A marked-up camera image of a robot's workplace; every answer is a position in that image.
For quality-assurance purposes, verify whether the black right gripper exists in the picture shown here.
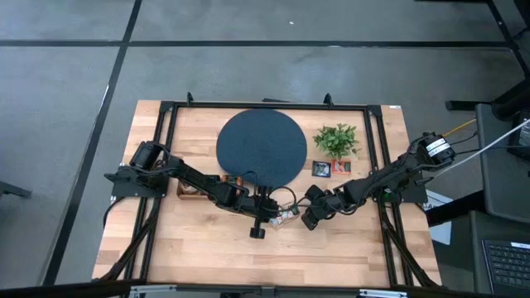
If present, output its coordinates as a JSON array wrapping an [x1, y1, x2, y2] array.
[[293, 185, 332, 232]]

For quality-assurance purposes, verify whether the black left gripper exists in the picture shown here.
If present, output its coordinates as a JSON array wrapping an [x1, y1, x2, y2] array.
[[248, 185, 291, 240]]

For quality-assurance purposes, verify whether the round dark blue placemat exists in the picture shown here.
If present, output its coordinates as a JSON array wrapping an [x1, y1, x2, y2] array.
[[215, 108, 308, 188]]

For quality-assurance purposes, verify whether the green plant in white pot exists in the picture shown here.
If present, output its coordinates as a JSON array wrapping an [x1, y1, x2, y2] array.
[[312, 123, 360, 161]]

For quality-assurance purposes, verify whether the wooden three-compartment tray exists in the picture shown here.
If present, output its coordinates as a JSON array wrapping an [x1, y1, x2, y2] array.
[[176, 173, 246, 202]]

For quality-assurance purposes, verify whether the white paper sheet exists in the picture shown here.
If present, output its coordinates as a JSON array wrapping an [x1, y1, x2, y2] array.
[[425, 189, 455, 246]]

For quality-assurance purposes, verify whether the black desk leg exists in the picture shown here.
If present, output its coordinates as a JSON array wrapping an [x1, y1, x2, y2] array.
[[426, 192, 485, 227]]

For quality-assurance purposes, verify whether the grey side desk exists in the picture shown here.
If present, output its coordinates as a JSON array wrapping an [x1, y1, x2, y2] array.
[[475, 103, 530, 224]]

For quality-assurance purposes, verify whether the dark laptop keyboard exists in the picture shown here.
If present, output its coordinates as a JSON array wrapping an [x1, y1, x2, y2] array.
[[481, 238, 530, 298]]

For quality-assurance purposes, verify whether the black crossbar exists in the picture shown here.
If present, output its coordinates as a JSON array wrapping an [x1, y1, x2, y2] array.
[[0, 280, 530, 298]]

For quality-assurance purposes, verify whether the black box device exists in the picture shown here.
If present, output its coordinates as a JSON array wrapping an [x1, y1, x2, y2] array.
[[507, 111, 530, 161]]

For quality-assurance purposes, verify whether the black chair foot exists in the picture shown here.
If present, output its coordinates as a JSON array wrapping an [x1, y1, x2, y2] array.
[[0, 180, 32, 199]]

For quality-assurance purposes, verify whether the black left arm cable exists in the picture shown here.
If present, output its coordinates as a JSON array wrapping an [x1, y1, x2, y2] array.
[[238, 170, 298, 210]]

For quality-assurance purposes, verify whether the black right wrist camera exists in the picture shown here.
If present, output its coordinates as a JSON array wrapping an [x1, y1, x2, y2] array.
[[330, 188, 351, 209]]

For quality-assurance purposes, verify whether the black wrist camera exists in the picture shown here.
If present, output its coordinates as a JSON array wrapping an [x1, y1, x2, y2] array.
[[330, 188, 351, 209], [226, 188, 249, 211]]

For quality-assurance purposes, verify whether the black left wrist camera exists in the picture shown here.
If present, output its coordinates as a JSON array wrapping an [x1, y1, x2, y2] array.
[[226, 188, 249, 211]]

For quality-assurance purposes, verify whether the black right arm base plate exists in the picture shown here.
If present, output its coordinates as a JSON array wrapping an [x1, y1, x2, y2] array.
[[369, 177, 428, 204]]

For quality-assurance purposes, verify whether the silver metal bracket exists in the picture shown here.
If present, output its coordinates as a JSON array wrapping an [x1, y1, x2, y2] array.
[[128, 284, 178, 298], [359, 288, 409, 298]]

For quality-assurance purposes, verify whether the black metal table frame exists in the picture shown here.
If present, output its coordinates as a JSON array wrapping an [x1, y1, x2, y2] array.
[[94, 91, 442, 289]]

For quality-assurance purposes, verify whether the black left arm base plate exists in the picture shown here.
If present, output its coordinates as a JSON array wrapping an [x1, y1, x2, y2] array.
[[110, 173, 171, 199]]

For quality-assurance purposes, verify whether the black power cable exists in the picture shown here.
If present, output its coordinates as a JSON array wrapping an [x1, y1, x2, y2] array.
[[449, 131, 479, 147], [454, 144, 513, 156]]

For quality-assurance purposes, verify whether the yellow extension cable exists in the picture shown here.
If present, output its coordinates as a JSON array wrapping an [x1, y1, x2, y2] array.
[[441, 118, 477, 137]]

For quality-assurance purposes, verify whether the white cable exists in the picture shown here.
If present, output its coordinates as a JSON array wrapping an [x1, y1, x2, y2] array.
[[432, 118, 530, 179]]

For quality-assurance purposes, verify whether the black furniture leg frame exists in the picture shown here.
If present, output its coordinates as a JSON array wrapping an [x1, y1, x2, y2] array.
[[446, 0, 530, 121]]

